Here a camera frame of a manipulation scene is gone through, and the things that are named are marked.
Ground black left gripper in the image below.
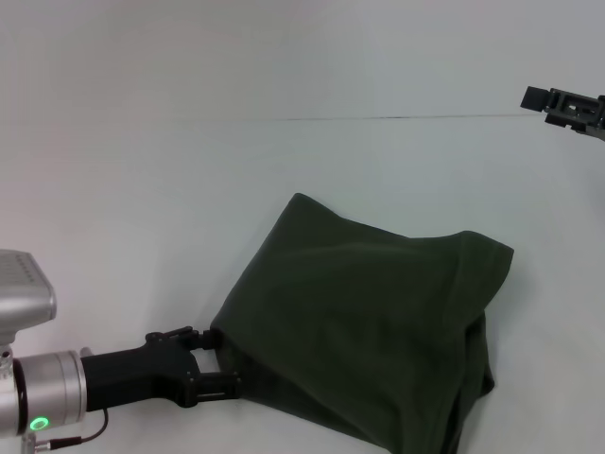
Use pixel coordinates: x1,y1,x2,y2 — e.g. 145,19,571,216
78,324,243,413

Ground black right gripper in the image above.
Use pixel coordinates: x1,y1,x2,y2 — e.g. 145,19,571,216
520,85,605,144

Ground dark green FREE t-shirt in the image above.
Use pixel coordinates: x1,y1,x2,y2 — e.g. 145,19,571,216
207,191,516,454

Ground dark left arm cable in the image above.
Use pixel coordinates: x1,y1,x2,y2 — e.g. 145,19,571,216
19,405,111,454

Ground silver black wrist camera box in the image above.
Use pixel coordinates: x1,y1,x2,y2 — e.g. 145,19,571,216
0,250,59,352

